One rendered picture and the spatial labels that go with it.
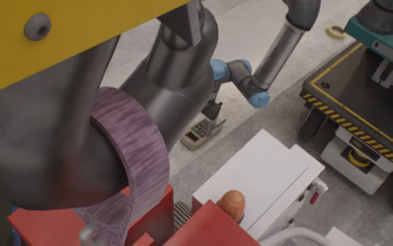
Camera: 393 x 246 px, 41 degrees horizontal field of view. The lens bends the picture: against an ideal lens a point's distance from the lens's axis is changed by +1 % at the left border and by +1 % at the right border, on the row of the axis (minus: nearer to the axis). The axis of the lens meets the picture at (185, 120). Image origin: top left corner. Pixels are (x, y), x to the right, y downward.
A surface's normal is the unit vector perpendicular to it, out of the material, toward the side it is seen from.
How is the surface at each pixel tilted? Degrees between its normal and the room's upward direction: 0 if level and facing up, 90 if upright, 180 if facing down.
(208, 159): 0
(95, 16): 90
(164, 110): 52
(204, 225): 20
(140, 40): 0
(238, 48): 14
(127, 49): 0
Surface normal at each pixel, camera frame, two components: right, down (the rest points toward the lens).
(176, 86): 0.15, 0.64
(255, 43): 0.09, -0.76
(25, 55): 0.73, 0.59
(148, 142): 0.60, -0.18
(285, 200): 0.01, -0.51
